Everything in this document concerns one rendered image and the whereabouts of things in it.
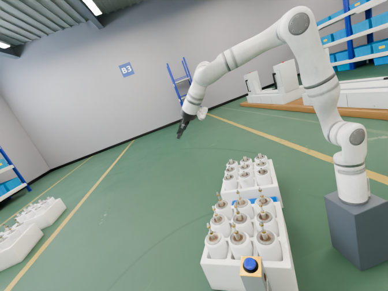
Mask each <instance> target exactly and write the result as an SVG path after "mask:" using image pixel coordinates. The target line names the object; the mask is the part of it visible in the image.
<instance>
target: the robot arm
mask: <svg viewBox="0 0 388 291"><path fill-rule="evenodd" d="M283 44H288V45H289V47H290V48H291V50H292V52H293V54H294V56H295V57H296V59H297V62H298V65H299V70H300V77H301V81H302V84H303V87H304V89H305V91H306V93H307V95H308V97H309V99H310V101H311V103H312V105H313V107H314V109H315V112H316V114H317V116H318V118H319V122H320V125H321V127H322V131H323V134H324V137H325V138H326V140H327V141H328V142H329V143H331V144H334V145H337V146H340V147H342V151H340V152H338V153H336V154H334V156H333V162H334V169H335V177H336V182H337V189H338V197H339V199H340V201H342V202H343V203H345V204H348V205H351V206H361V205H364V204H366V203H368V199H370V198H371V195H370V181H369V178H368V177H367V176H366V169H365V157H366V155H367V131H366V129H365V127H364V126H363V125H362V124H359V123H355V122H346V121H343V120H342V118H341V116H340V114H339V112H338V109H337V103H338V100H339V97H340V92H341V86H340V83H339V81H338V78H337V76H336V73H335V71H334V69H333V67H332V65H331V63H330V60H329V58H328V56H327V54H326V52H325V50H324V48H323V46H322V42H321V39H320V36H319V31H318V28H317V24H316V20H315V16H314V14H313V12H312V11H311V10H310V9H309V8H307V7H305V6H297V7H295V8H293V9H291V10H289V11H288V12H287V13H285V14H284V15H283V16H282V18H281V19H279V20H278V21H277V22H276V23H274V24H273V25H272V26H270V27H269V28H267V29H266V30H265V31H263V32H261V33H260V34H258V35H256V36H254V37H252V38H250V39H248V40H246V41H243V42H241V43H239V44H237V45H235V46H233V47H232V48H230V49H228V50H226V51H224V52H223V53H221V54H220V55H218V56H217V58H216V60H214V61H212V62H211V63H209V62H207V61H203V62H201V63H199V64H198V66H197V68H196V70H195V74H194V77H193V80H192V84H191V87H190V89H189V91H188V94H187V96H186V98H185V100H184V103H183V105H182V108H181V111H180V114H181V116H182V119H181V123H180V125H179V129H178V131H177V135H176V139H178V140H180V138H181V136H182V134H183V132H184V131H185V130H186V128H187V126H188V125H189V122H190V121H191V120H194V119H195V118H196V116H198V119H199V120H201V121H204V119H205V117H206V114H207V112H208V108H207V107H200V106H201V103H202V101H203V99H204V96H205V94H206V88H207V86H208V85H210V84H212V83H214V82H216V81H217V80H218V79H220V78H221V77H222V76H223V75H225V74H226V73H228V72H230V71H232V70H234V69H236V68H238V67H240V66H242V65H243V64H245V63H247V62H249V61H250V60H252V59H254V58H255V57H257V56H258V55H260V54H262V53H264V52H265V51H267V50H270V49H272V48H274V47H277V46H280V45H283Z"/></svg>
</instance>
